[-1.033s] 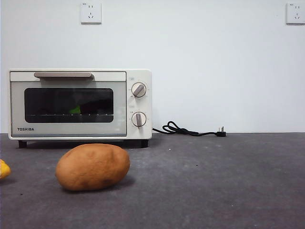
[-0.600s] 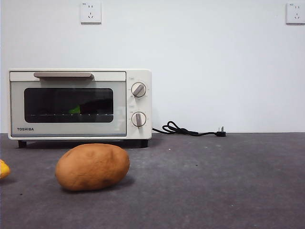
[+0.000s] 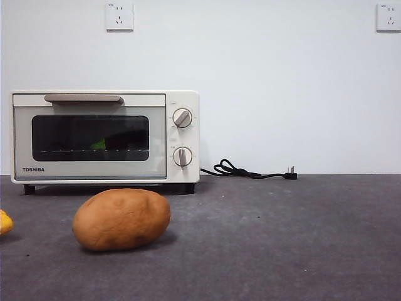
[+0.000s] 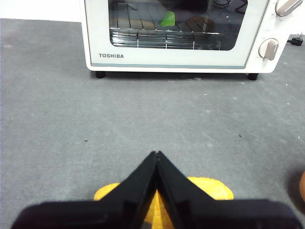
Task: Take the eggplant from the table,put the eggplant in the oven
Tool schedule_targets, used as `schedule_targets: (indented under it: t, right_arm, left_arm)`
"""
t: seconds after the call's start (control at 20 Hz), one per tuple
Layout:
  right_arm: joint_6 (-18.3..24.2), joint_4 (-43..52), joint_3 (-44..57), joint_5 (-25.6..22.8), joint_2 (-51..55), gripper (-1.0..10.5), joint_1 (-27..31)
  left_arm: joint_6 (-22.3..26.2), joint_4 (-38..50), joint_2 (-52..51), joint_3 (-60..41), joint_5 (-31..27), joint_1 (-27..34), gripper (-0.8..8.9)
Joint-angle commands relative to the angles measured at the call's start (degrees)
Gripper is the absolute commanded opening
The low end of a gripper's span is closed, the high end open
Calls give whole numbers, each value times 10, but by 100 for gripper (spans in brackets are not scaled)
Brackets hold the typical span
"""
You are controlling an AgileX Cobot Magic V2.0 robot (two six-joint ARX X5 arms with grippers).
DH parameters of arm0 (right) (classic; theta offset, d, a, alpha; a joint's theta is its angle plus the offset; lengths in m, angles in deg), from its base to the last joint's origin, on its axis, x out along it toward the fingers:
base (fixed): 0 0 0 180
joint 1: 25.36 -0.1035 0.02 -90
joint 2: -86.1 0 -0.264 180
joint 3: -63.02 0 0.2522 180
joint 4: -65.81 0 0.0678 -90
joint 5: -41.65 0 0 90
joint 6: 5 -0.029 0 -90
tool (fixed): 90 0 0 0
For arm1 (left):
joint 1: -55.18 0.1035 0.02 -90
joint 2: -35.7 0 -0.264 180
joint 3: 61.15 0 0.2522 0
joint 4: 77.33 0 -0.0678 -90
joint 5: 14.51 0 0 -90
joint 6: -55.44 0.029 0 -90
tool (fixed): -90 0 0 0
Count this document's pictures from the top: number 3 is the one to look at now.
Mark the purple eggplant with green stem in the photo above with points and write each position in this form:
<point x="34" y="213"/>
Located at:
<point x="98" y="144"/>

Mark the white toaster oven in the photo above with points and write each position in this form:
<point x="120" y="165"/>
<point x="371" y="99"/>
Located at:
<point x="186" y="138"/>

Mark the beige round oven knob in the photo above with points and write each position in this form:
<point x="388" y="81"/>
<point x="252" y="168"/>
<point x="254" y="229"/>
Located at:
<point x="182" y="118"/>
<point x="182" y="156"/>

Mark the brown potato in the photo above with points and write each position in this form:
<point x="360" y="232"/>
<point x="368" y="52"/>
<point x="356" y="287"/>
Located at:
<point x="121" y="219"/>

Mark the yellow fruit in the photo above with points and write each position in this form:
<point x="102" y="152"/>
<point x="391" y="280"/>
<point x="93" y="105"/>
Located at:
<point x="5" y="223"/>

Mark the white wall socket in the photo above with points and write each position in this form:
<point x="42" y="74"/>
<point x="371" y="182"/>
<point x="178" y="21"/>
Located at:
<point x="389" y="17"/>
<point x="119" y="17"/>

